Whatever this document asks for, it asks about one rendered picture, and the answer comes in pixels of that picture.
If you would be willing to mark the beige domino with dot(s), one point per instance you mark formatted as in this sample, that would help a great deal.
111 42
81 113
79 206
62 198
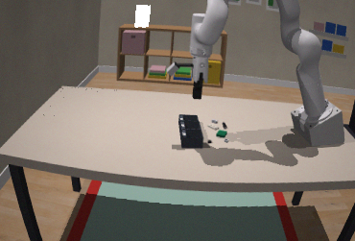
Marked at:
212 126

